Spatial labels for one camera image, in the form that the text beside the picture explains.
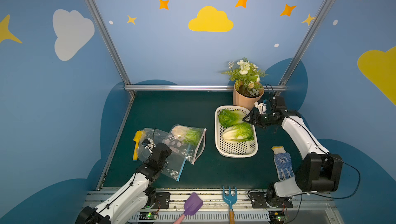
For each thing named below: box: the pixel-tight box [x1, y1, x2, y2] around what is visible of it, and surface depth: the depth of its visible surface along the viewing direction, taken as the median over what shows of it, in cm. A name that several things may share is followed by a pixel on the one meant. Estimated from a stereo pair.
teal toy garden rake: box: [222, 185, 238, 224], surface depth 75 cm
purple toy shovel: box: [173, 192, 204, 224], surface depth 74 cm
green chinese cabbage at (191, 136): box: [171, 125, 203, 147], surface depth 92 cm
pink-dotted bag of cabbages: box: [162, 123, 207, 165], surface depth 90 cm
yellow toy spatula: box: [132, 130, 146, 161], surface depth 92 cm
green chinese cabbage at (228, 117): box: [218, 109, 246, 128], surface depth 98 cm
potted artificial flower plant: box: [221, 57, 270, 110], surface depth 100 cm
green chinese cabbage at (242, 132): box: [222, 122, 255, 144], surface depth 91 cm
